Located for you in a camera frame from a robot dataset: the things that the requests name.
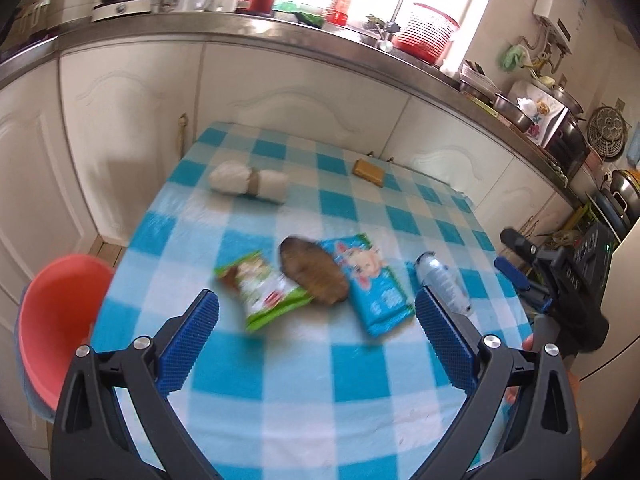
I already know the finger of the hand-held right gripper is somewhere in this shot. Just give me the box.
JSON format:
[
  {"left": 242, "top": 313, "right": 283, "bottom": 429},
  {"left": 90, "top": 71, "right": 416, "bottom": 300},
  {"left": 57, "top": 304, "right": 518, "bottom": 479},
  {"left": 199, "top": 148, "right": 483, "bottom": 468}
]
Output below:
[
  {"left": 500, "top": 227, "right": 556, "bottom": 266},
  {"left": 494, "top": 256, "right": 553, "bottom": 313}
]

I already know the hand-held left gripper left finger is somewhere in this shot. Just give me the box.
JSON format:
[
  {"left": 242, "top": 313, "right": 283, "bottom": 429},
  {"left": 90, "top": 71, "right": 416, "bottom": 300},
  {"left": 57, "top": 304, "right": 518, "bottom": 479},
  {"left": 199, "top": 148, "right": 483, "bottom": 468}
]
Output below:
[{"left": 50, "top": 287, "right": 223, "bottom": 480}]

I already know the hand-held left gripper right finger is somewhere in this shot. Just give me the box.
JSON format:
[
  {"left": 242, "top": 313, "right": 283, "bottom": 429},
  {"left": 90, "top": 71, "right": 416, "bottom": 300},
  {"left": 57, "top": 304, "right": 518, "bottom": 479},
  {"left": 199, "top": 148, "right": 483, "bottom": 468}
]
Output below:
[{"left": 414, "top": 286, "right": 583, "bottom": 480}]

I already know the clear plastic bottle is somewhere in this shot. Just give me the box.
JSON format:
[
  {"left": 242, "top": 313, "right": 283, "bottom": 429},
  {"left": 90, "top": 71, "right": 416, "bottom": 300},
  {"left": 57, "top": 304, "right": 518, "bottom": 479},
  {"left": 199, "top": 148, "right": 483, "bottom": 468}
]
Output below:
[{"left": 415, "top": 252, "right": 473, "bottom": 316}]

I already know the green snack packet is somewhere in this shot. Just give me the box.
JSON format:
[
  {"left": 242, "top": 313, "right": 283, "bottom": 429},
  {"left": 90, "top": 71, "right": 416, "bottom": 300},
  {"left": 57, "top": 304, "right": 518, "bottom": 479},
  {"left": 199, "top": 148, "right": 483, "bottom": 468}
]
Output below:
[{"left": 214, "top": 251, "right": 313, "bottom": 333}]

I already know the coral plastic basin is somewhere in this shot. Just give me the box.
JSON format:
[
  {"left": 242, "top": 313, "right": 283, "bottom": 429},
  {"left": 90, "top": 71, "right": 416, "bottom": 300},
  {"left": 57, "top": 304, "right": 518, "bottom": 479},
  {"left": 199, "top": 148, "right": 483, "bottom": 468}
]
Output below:
[{"left": 14, "top": 254, "right": 117, "bottom": 411}]

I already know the brown oval peel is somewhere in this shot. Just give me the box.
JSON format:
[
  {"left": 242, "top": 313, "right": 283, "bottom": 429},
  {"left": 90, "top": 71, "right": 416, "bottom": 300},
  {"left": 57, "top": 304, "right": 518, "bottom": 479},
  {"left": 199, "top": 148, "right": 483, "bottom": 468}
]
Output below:
[{"left": 278, "top": 236, "right": 351, "bottom": 306}]

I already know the person's right hand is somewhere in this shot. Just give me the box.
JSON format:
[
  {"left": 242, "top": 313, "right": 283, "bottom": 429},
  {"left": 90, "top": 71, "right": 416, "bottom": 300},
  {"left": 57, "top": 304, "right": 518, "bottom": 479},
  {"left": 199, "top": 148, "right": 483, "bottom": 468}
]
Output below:
[{"left": 506, "top": 336, "right": 540, "bottom": 405}]

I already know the cream cabinet door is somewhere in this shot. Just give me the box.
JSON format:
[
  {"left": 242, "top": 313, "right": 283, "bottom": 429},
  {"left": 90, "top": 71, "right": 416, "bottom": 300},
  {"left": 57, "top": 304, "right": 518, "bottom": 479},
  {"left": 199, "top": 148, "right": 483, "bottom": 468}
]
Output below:
[
  {"left": 472, "top": 157, "right": 576, "bottom": 241},
  {"left": 59, "top": 42, "right": 206, "bottom": 243},
  {"left": 385, "top": 97, "right": 516, "bottom": 196},
  {"left": 0, "top": 60, "right": 98, "bottom": 301},
  {"left": 192, "top": 42, "right": 413, "bottom": 161}
]

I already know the blue snack packet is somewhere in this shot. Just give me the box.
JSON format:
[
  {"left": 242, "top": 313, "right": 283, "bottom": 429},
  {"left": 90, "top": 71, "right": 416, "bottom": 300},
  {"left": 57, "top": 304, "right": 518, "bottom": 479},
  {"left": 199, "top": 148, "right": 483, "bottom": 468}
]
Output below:
[{"left": 317, "top": 232, "right": 416, "bottom": 338}]

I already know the floral printed box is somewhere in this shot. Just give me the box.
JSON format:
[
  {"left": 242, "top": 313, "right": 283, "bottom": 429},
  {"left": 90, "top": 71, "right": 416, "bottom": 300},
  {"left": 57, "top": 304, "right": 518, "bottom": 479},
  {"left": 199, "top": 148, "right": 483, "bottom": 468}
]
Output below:
[{"left": 510, "top": 80, "right": 568, "bottom": 146}]

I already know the steel bowl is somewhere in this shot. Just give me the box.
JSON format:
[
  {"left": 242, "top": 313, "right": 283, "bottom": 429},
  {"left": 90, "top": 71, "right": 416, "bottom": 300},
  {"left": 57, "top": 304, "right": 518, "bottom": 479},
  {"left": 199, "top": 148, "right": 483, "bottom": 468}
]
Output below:
[{"left": 492, "top": 91, "right": 536, "bottom": 133}]

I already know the blue checked tablecloth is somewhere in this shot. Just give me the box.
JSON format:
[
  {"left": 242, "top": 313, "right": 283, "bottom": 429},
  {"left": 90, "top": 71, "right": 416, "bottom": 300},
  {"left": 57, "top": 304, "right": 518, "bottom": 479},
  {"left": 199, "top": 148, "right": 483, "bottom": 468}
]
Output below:
[{"left": 90, "top": 121, "right": 536, "bottom": 480}]

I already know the round steamer rack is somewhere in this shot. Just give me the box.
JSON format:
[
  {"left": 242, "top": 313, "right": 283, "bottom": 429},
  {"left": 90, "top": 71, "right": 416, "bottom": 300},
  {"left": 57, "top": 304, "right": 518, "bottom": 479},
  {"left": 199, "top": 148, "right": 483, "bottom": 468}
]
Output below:
[{"left": 586, "top": 105, "right": 628, "bottom": 161}]

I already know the steel pot with lid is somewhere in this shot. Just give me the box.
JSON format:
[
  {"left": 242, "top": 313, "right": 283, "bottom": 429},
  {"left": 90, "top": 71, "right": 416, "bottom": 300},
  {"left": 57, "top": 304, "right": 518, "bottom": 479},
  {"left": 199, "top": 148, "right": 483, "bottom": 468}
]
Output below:
[{"left": 547, "top": 82, "right": 586, "bottom": 116}]

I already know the yellow brown sponge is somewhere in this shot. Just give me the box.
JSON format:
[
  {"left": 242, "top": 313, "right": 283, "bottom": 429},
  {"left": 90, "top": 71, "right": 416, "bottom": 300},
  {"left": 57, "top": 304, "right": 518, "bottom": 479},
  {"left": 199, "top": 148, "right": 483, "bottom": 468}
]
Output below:
[{"left": 352, "top": 158, "right": 387, "bottom": 187}]

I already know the white rolled cloth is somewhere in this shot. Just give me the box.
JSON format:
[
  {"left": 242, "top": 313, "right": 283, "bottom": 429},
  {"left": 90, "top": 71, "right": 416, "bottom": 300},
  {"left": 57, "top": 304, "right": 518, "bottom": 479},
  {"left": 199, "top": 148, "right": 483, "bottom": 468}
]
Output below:
[{"left": 209, "top": 160, "right": 290, "bottom": 205}]

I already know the green hanging cloth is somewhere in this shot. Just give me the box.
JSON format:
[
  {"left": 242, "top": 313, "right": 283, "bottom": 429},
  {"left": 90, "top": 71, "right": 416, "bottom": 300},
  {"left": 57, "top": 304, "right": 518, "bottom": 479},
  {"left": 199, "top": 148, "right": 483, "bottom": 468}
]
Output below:
[{"left": 501, "top": 44, "right": 526, "bottom": 72}]

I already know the red plastic basket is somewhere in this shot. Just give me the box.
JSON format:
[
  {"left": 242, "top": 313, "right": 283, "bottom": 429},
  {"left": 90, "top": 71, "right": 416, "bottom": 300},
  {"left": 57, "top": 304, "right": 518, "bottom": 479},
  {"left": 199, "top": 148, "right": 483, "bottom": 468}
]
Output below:
[{"left": 391, "top": 2, "right": 461, "bottom": 66}]

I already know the white water heater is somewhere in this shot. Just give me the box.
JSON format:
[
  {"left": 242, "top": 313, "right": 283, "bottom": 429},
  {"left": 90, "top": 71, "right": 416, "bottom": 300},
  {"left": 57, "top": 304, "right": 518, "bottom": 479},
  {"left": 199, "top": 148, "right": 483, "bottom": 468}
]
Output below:
[{"left": 532, "top": 0, "right": 588, "bottom": 56}]

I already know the steel faucet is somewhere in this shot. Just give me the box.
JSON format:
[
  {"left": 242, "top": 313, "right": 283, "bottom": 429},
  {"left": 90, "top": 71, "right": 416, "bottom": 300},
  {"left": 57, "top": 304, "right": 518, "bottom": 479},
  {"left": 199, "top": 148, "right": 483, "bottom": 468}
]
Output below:
[{"left": 370, "top": 0, "right": 408, "bottom": 51}]

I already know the red oil bottle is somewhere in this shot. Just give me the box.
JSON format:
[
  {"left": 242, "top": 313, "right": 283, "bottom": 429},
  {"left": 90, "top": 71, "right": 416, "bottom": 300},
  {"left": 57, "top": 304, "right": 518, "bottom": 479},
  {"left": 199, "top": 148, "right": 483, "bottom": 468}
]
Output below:
[{"left": 325, "top": 0, "right": 353, "bottom": 26}]

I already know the steel countertop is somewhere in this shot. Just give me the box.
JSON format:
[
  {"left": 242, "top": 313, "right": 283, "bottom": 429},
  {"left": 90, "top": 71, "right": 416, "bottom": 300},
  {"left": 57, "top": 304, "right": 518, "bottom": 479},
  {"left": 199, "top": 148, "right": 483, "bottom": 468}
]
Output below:
[{"left": 0, "top": 10, "right": 586, "bottom": 211}]

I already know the white induction hob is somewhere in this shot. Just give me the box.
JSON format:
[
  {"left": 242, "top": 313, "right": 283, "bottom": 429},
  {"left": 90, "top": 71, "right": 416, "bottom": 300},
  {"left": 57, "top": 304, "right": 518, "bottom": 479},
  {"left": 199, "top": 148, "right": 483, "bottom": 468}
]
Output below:
[{"left": 91, "top": 0, "right": 153, "bottom": 23}]

